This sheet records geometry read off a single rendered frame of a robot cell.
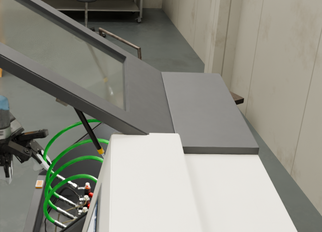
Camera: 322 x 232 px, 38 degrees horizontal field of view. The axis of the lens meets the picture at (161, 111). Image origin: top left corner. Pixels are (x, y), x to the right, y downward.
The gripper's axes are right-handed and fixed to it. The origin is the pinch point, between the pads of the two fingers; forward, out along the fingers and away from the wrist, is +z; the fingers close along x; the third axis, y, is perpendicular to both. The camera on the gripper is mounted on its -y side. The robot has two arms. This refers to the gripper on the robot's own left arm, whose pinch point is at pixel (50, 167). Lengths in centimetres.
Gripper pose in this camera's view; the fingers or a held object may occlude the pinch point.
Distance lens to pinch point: 203.4
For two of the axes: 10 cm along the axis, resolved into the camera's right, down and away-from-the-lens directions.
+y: -7.8, 5.9, 2.1
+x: -1.1, 2.1, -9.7
